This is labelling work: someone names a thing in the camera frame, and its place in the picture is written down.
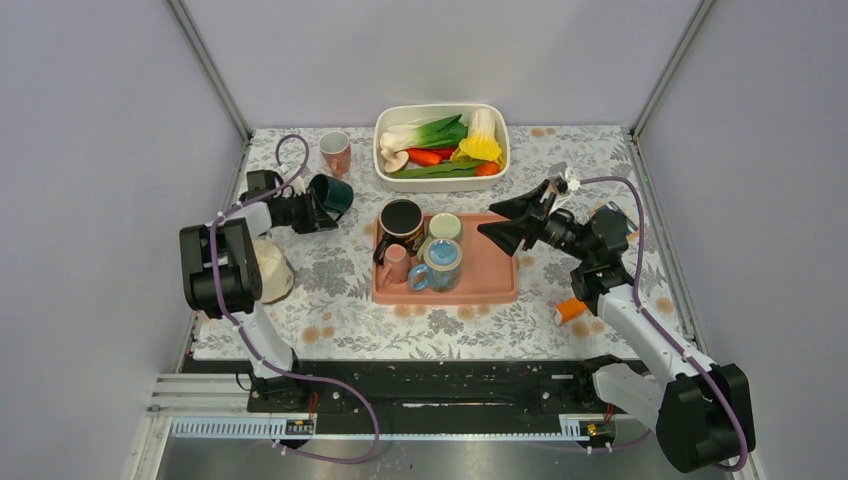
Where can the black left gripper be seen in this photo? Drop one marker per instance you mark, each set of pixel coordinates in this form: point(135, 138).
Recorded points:
point(316, 217)

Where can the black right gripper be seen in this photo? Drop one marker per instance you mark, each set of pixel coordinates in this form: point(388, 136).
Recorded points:
point(509, 234)

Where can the dark teal mug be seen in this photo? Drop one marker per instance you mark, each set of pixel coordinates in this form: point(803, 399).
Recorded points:
point(334, 195)

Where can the large pink mug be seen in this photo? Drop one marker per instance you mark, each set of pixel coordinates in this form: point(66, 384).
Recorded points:
point(335, 148)

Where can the blue patterned mug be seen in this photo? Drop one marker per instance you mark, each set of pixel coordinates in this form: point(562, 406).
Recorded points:
point(440, 268)

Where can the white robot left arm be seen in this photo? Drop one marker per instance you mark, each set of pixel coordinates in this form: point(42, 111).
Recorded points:
point(221, 273)

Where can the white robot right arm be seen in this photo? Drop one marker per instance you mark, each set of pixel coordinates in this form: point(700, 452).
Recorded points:
point(700, 411)

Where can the light green mug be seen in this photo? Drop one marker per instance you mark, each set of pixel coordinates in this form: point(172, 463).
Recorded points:
point(441, 226)

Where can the black mug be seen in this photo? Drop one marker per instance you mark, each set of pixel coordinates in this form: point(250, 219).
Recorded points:
point(402, 223)

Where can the small pink mug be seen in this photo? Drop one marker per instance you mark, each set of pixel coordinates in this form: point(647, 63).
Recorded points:
point(395, 267)

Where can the pink rectangular tray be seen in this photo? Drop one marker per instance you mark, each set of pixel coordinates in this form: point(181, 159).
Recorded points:
point(489, 276)

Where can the yellow napa cabbage toy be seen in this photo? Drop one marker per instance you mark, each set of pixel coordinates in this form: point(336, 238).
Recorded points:
point(480, 142)

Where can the floral tablecloth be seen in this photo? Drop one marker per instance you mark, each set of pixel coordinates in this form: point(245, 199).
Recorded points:
point(330, 313)

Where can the mushroom toy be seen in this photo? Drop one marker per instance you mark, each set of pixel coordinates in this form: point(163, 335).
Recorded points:
point(393, 161)

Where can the orange white marker box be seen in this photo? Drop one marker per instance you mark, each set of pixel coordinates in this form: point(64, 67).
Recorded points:
point(570, 309)

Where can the green bok choy toy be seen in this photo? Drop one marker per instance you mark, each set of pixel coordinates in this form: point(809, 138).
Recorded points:
point(442, 133)

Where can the orange blue box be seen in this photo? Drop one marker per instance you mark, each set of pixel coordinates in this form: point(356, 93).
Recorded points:
point(633, 230)

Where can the white rectangular basin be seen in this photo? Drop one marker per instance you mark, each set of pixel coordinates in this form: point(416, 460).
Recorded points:
point(421, 114)

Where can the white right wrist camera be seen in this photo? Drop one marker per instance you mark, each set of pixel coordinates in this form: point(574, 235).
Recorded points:
point(562, 177)

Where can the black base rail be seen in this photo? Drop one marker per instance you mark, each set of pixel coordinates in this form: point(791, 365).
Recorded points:
point(423, 398)

